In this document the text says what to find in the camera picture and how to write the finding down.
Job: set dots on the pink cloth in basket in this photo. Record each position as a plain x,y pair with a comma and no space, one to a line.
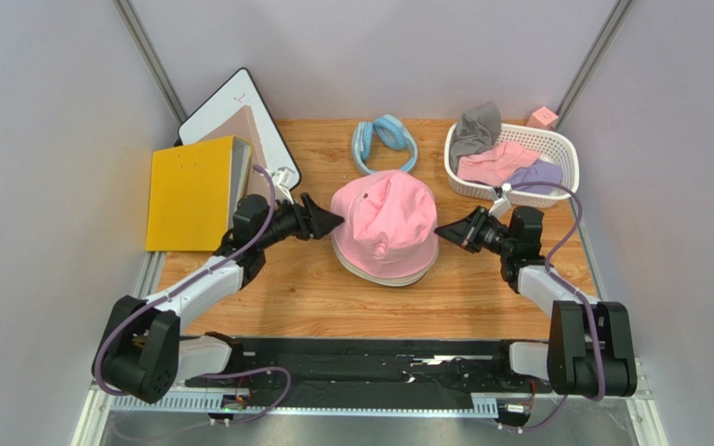
495,166

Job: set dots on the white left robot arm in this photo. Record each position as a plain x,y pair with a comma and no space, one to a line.
143,351

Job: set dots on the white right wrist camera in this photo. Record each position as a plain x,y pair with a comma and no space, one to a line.
501,202

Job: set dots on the pink and beige reversible hat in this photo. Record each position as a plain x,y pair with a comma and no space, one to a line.
391,282

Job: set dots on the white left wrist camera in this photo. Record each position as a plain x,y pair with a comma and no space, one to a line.
282,182

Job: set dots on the pink bucket hat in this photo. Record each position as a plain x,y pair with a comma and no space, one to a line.
390,218

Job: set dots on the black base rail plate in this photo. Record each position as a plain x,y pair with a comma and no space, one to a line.
374,374

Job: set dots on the yellow binder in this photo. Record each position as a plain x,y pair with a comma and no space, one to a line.
193,192

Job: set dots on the white perforated plastic basket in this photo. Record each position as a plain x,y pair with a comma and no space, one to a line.
553,148

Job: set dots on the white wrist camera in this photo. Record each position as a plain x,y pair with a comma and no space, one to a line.
501,202
282,182

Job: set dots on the small pink box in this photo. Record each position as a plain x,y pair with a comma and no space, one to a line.
543,118

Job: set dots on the pink brown folder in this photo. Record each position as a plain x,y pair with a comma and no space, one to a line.
242,125

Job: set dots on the lavender cloth in basket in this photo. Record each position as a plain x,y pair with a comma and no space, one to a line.
527,178

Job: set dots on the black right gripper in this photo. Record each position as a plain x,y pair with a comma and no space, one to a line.
473,229

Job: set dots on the light blue headphones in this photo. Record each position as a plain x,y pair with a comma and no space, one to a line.
392,133

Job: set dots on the white board black frame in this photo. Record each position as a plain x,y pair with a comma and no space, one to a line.
240,90

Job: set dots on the grey hat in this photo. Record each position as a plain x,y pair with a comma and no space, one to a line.
476,131

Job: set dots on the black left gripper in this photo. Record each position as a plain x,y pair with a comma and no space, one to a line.
312,221

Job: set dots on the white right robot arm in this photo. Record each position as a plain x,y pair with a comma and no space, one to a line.
590,351

